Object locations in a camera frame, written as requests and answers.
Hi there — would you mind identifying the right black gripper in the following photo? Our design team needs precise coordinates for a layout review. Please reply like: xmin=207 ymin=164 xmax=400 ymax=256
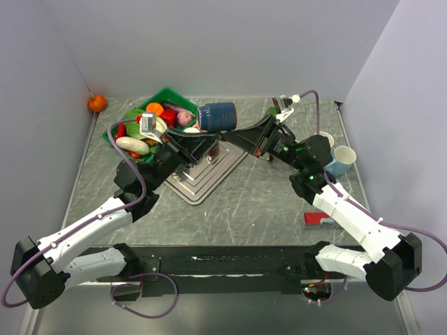
xmin=223 ymin=114 xmax=307 ymax=171

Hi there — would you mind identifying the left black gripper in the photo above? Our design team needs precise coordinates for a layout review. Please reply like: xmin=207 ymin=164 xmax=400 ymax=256
xmin=146 ymin=126 xmax=222 ymax=192

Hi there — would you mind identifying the dark blue mug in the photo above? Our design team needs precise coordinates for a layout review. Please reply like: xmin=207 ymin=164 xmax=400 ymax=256
xmin=197 ymin=102 xmax=237 ymax=133

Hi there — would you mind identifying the white mug blue text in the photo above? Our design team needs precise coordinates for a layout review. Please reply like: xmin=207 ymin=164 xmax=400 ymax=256
xmin=319 ymin=131 xmax=335 ymax=149

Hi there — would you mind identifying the light blue faceted mug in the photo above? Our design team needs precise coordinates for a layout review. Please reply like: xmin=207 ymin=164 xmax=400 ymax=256
xmin=325 ymin=146 xmax=357 ymax=177

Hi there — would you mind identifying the light blue white-bottom mug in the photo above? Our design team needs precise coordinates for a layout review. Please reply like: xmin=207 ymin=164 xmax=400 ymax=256
xmin=184 ymin=127 xmax=200 ymax=133

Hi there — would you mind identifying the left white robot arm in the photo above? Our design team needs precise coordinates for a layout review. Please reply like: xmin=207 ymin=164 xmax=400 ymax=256
xmin=10 ymin=128 xmax=221 ymax=309

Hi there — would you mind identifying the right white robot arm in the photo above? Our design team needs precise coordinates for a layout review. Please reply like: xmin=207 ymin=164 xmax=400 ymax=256
xmin=222 ymin=115 xmax=422 ymax=301

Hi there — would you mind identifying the maroon mug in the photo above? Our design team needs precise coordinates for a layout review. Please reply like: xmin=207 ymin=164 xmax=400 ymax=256
xmin=206 ymin=143 xmax=220 ymax=164

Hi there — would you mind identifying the toy pink onion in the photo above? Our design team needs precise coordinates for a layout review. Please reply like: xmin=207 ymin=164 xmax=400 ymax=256
xmin=177 ymin=111 xmax=194 ymax=127

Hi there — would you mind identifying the green bell pepper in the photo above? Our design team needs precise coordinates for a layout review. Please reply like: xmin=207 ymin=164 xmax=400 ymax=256
xmin=266 ymin=107 xmax=278 ymax=117

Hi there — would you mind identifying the steel tray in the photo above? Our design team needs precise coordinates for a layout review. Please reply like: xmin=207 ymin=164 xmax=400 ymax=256
xmin=164 ymin=141 xmax=247 ymax=205

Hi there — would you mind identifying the toy red pepper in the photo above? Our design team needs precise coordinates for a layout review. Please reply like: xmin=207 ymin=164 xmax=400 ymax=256
xmin=159 ymin=109 xmax=177 ymax=128

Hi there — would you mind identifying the toy purple eggplant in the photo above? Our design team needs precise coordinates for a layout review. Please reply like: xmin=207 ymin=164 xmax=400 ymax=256
xmin=160 ymin=100 xmax=196 ymax=118

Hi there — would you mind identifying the green plastic basket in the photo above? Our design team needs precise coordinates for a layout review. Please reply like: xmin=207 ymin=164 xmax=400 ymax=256
xmin=101 ymin=87 xmax=200 ymax=165

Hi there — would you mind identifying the toy orange carrot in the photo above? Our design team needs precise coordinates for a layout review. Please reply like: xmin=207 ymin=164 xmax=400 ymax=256
xmin=145 ymin=102 xmax=164 ymax=117

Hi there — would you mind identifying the toy cabbage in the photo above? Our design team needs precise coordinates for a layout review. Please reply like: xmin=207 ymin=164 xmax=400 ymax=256
xmin=124 ymin=108 xmax=168 ymax=140

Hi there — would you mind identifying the toy white radish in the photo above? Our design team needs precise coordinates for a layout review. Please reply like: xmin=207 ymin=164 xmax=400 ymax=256
xmin=116 ymin=136 xmax=150 ymax=156

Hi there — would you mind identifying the toy red chili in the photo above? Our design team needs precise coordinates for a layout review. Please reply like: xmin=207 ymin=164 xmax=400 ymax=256
xmin=115 ymin=123 xmax=126 ymax=140

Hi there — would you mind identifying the red box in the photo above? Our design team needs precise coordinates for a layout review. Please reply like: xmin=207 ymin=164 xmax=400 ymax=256
xmin=304 ymin=212 xmax=338 ymax=230

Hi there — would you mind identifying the small orange pumpkin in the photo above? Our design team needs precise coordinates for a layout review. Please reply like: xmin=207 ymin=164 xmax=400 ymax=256
xmin=87 ymin=94 xmax=108 ymax=113

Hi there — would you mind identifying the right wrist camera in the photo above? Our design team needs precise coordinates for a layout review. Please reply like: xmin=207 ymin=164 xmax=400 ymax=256
xmin=272 ymin=94 xmax=301 ymax=122

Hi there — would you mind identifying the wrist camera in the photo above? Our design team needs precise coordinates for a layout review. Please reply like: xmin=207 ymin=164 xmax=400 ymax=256
xmin=138 ymin=112 xmax=168 ymax=142
xmin=272 ymin=94 xmax=301 ymax=122

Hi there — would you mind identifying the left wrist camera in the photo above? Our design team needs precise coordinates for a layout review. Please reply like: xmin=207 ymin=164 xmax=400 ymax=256
xmin=138 ymin=112 xmax=168 ymax=142

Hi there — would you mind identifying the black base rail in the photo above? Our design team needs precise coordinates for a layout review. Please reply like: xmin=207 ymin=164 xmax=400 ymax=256
xmin=133 ymin=246 xmax=343 ymax=297

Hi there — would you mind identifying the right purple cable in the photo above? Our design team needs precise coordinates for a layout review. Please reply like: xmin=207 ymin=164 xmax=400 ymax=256
xmin=300 ymin=89 xmax=447 ymax=306

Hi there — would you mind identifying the purple cable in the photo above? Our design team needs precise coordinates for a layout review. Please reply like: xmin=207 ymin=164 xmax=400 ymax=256
xmin=0 ymin=117 xmax=179 ymax=319
xmin=300 ymin=89 xmax=447 ymax=306

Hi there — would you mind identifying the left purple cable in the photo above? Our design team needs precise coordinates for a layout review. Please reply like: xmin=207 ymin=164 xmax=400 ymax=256
xmin=0 ymin=117 xmax=179 ymax=319

